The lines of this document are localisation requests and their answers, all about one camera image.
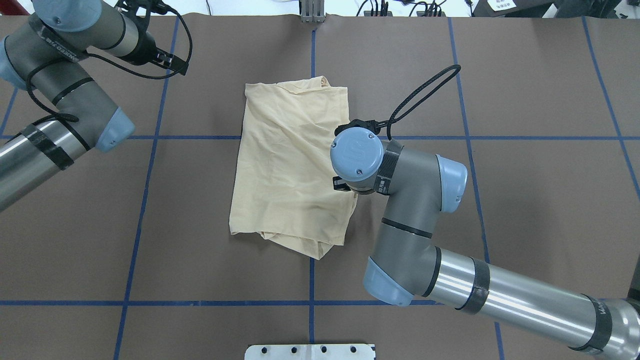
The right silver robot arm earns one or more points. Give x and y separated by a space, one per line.
536 238

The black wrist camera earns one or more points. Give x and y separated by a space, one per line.
370 125
144 8

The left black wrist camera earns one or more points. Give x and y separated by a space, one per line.
144 8

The white metal base plate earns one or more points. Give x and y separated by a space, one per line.
336 351

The beige long sleeve shirt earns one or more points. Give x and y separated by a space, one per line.
283 188

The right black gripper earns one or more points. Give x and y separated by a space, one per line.
340 184

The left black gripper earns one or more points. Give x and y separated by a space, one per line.
143 50

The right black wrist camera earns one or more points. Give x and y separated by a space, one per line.
370 125

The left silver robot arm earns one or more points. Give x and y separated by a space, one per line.
43 59

